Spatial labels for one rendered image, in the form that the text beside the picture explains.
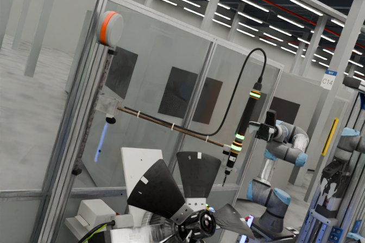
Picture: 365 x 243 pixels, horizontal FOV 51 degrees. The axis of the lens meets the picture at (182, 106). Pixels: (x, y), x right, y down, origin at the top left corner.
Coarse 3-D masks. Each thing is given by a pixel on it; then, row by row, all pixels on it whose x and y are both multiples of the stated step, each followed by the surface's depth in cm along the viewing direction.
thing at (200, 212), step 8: (200, 216) 163; (208, 216) 165; (176, 224) 166; (184, 224) 166; (192, 224) 161; (200, 224) 161; (176, 232) 165; (184, 232) 165; (192, 232) 161; (200, 232) 159; (208, 232) 162; (192, 240) 168
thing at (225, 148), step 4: (224, 144) 170; (224, 148) 169; (228, 148) 168; (224, 152) 168; (228, 152) 168; (224, 156) 169; (224, 160) 169; (224, 164) 169; (224, 168) 168; (228, 168) 167; (232, 168) 169
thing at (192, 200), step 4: (188, 200) 173; (192, 200) 173; (196, 200) 173; (200, 200) 173; (204, 200) 173; (188, 204) 172; (192, 204) 172; (200, 204) 172; (204, 204) 172; (192, 208) 171; (196, 208) 171; (200, 208) 171; (204, 208) 171
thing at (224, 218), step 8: (224, 208) 192; (232, 208) 195; (216, 216) 181; (224, 216) 185; (232, 216) 188; (240, 216) 191; (224, 224) 177; (232, 224) 180; (240, 224) 184; (240, 232) 178; (248, 232) 183
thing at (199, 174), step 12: (180, 156) 183; (192, 156) 184; (204, 156) 185; (180, 168) 180; (192, 168) 181; (204, 168) 181; (216, 168) 183; (192, 180) 178; (204, 180) 178; (192, 192) 175; (204, 192) 174
